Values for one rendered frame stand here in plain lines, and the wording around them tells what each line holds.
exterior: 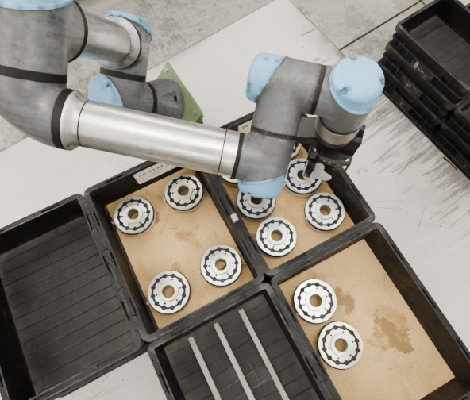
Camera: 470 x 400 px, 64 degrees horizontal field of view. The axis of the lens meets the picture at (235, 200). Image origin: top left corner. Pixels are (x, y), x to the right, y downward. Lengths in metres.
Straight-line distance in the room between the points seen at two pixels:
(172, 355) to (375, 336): 0.48
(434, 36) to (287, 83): 1.43
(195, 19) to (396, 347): 2.13
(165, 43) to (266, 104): 1.91
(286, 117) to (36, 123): 0.37
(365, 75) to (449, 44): 1.40
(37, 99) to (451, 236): 1.11
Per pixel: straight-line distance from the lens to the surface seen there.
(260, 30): 1.51
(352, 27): 2.58
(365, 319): 0.99
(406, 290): 1.00
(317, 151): 0.74
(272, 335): 0.95
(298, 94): 0.57
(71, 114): 0.62
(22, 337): 1.08
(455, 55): 1.93
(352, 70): 0.57
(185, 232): 0.99
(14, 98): 0.63
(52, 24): 0.63
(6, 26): 0.63
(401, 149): 1.32
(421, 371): 1.04
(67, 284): 1.05
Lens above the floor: 1.78
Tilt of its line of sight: 70 degrees down
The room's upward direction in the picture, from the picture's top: 2 degrees counter-clockwise
